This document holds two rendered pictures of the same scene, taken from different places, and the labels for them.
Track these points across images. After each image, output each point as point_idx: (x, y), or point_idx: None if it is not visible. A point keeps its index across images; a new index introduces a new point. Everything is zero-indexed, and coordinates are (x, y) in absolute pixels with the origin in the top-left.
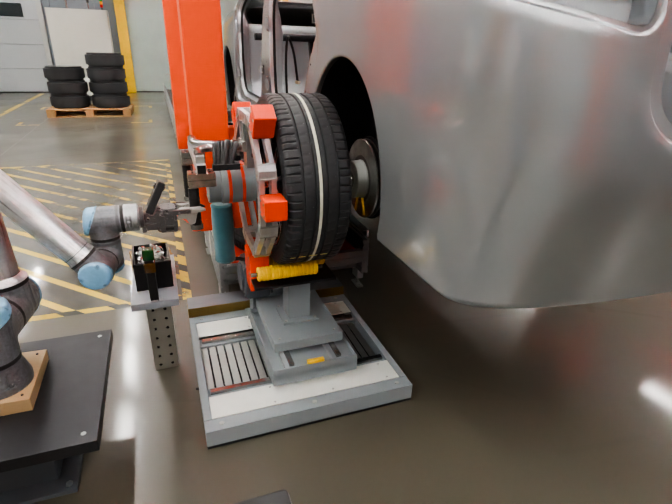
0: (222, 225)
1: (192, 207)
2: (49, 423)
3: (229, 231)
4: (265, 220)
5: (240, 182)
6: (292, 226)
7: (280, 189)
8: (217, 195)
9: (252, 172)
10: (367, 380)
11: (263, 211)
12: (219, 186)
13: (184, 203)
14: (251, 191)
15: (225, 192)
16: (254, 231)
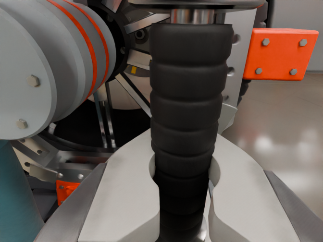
0: (15, 189)
1: (229, 155)
2: None
3: (30, 189)
4: (302, 76)
5: (98, 38)
6: (248, 85)
7: (137, 48)
8: (69, 93)
9: (93, 13)
10: (206, 200)
11: (289, 60)
12: (69, 57)
13: (121, 183)
14: (112, 61)
15: (88, 75)
16: (61, 158)
